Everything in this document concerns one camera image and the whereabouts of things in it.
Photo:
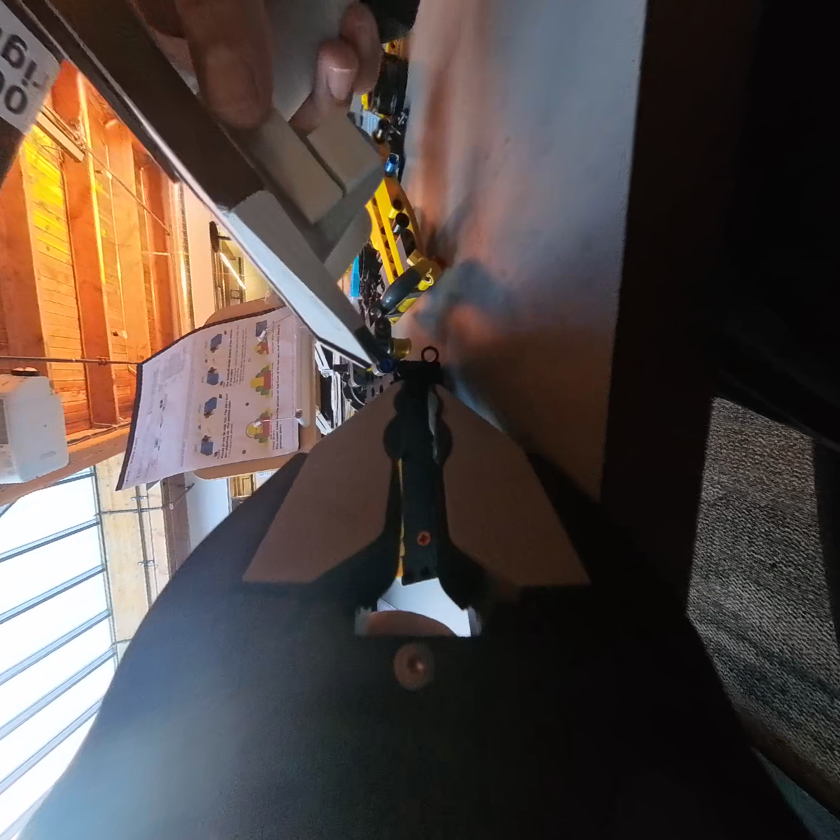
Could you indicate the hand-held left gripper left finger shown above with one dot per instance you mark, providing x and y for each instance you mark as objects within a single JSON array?
[{"x": 321, "y": 518}]

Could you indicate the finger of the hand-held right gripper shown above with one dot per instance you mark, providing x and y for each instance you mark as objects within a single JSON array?
[{"x": 302, "y": 275}]

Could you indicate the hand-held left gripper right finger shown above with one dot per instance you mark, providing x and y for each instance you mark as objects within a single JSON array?
[{"x": 512, "y": 518}]

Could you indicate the yellow black toy vehicle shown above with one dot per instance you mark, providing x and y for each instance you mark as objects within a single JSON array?
[{"x": 394, "y": 229}]

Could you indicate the person's right hand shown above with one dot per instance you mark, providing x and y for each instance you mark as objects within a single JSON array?
[{"x": 223, "y": 59}]

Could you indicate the printed sheet with cube drawings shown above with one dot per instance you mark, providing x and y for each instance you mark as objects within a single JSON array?
[{"x": 216, "y": 394}]

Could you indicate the pile of yellow pieces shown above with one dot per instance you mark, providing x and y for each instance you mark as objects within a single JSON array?
[{"x": 390, "y": 79}]

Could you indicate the window with horizontal bars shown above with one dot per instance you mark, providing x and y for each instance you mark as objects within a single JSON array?
[{"x": 46, "y": 623}]

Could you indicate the white box device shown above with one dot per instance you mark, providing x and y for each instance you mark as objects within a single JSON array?
[{"x": 26, "y": 426}]

